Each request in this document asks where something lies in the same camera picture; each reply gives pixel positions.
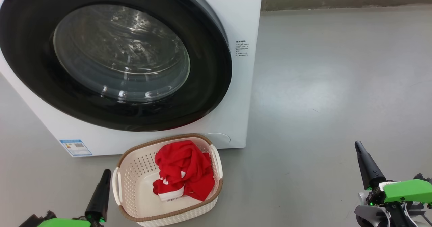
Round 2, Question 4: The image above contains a black round washer door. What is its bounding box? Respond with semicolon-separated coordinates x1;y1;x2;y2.
0;0;233;132

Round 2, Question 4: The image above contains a red garment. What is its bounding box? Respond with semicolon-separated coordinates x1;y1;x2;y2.
155;140;215;201

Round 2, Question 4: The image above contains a blue energy label sticker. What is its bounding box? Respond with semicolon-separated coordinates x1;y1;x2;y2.
60;139;92;157

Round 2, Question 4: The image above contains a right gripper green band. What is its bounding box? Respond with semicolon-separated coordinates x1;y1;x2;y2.
354;141;432;227

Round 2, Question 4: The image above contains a cream laundry basket brown rim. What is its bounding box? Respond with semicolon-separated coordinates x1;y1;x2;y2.
112;134;224;227

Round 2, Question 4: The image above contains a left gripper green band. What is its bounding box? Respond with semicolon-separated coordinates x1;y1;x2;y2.
37;169;112;227

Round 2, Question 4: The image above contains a white front-load washing machine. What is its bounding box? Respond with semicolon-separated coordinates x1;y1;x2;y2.
0;0;264;157

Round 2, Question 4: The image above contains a round white filter cover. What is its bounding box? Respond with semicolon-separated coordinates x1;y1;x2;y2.
204;133;231;146

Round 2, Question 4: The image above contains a red cloth with white trim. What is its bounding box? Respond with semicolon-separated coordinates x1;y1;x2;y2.
153;178;185;201

